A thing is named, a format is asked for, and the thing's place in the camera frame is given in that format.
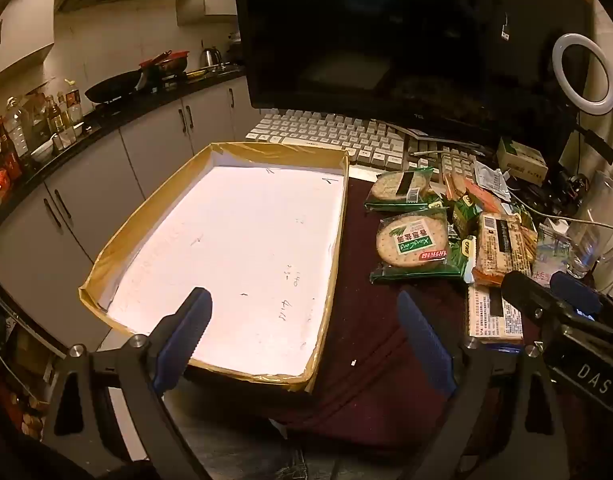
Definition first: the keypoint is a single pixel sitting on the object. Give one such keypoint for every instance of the square cracker packet blue edge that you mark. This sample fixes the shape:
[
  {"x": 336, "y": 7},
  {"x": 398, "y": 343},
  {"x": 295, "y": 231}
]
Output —
[{"x": 486, "y": 317}]

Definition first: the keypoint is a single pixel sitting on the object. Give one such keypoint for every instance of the square cracker packet orange edge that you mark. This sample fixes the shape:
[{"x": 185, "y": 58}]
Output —
[{"x": 501, "y": 245}]

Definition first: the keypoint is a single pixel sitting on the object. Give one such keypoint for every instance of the white keyboard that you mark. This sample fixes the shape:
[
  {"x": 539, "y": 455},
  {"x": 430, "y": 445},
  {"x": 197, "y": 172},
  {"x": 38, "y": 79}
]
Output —
[{"x": 336, "y": 135}]

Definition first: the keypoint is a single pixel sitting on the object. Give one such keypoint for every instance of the red pot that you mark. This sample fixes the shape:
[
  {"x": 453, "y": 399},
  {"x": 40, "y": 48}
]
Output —
[{"x": 166, "y": 62}]

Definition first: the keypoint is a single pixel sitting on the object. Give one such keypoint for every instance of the white green medicine sachet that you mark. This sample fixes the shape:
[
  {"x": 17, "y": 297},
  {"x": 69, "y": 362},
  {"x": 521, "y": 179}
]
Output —
[
  {"x": 494, "y": 180},
  {"x": 549, "y": 255}
]

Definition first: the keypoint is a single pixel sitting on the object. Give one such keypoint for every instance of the cardboard tray box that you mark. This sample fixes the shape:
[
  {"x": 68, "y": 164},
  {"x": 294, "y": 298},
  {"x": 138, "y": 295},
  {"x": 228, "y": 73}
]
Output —
[{"x": 236, "y": 260}]

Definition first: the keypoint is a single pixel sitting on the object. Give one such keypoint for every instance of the metal storage rack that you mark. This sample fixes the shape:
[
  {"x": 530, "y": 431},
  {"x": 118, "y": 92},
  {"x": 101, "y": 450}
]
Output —
[{"x": 16, "y": 360}]

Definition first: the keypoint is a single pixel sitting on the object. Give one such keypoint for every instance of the white upper cabinets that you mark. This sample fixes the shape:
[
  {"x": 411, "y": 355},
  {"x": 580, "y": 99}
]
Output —
[{"x": 21, "y": 30}]

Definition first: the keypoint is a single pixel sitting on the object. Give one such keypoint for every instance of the black monitor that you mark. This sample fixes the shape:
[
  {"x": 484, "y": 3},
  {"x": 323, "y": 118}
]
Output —
[{"x": 386, "y": 35}]

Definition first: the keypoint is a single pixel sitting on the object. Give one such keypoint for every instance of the grey lower cabinets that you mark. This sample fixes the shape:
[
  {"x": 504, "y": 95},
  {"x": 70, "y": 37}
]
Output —
[{"x": 86, "y": 185}]

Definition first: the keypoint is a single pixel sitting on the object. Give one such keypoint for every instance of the green crinkled snack packet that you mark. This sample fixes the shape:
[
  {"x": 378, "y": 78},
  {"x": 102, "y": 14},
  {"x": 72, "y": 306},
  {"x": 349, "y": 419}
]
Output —
[{"x": 461, "y": 217}]

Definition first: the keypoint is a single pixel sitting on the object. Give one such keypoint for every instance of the black kitchen countertop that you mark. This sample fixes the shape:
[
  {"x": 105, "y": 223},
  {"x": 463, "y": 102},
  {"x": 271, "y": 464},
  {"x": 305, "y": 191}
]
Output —
[{"x": 106, "y": 117}]

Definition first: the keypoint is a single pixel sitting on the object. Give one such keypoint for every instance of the clear glass cup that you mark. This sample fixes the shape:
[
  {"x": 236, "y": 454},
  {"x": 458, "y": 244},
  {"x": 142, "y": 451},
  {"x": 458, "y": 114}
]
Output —
[{"x": 586, "y": 250}]

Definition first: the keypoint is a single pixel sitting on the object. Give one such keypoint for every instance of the round cracker packet black stripe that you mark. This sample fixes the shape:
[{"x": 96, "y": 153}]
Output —
[{"x": 399, "y": 187}]

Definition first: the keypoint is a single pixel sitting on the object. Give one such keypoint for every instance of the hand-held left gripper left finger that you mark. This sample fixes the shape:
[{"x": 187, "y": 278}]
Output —
[{"x": 186, "y": 332}]

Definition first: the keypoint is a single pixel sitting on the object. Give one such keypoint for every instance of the green pea snack packet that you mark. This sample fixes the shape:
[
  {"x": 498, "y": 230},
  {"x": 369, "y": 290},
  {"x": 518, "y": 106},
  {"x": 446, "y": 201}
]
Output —
[{"x": 524, "y": 220}]

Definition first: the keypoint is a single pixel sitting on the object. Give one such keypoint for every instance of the small green white box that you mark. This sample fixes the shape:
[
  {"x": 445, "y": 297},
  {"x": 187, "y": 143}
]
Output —
[{"x": 521, "y": 160}]

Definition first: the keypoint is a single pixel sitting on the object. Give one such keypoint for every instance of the round cracker packet green label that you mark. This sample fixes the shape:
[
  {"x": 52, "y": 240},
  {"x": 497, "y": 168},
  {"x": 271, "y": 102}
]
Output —
[{"x": 411, "y": 247}]

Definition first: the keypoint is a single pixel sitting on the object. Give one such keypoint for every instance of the red label bottle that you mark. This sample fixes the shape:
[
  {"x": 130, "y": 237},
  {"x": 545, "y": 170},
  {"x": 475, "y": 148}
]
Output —
[{"x": 9, "y": 157}]

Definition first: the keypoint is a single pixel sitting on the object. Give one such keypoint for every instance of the black wok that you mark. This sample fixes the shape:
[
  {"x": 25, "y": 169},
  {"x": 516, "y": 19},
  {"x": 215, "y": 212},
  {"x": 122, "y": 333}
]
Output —
[{"x": 111, "y": 87}]

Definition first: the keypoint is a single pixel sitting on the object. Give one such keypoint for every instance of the small black gadget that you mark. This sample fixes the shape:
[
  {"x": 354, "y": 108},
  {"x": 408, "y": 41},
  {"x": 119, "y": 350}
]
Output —
[{"x": 571, "y": 185}]

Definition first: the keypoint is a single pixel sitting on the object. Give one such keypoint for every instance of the dark red cloth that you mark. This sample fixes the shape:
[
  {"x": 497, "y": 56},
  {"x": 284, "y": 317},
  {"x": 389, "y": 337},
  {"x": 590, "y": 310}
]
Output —
[{"x": 376, "y": 360}]

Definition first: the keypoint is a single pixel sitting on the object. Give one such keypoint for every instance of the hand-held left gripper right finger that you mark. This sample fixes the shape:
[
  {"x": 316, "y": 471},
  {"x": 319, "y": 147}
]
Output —
[{"x": 426, "y": 340}]

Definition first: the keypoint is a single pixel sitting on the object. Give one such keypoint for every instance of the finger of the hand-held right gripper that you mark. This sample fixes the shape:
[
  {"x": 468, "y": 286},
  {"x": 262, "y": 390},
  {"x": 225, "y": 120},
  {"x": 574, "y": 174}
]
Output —
[
  {"x": 579, "y": 295},
  {"x": 529, "y": 292}
]

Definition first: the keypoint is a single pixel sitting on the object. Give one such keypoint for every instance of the white bowl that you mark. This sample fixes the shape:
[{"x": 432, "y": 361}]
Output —
[{"x": 42, "y": 151}]

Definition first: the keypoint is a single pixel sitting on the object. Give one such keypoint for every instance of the steel kettle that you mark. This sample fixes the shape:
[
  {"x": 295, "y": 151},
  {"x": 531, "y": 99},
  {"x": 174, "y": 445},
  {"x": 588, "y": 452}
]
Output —
[{"x": 211, "y": 56}]

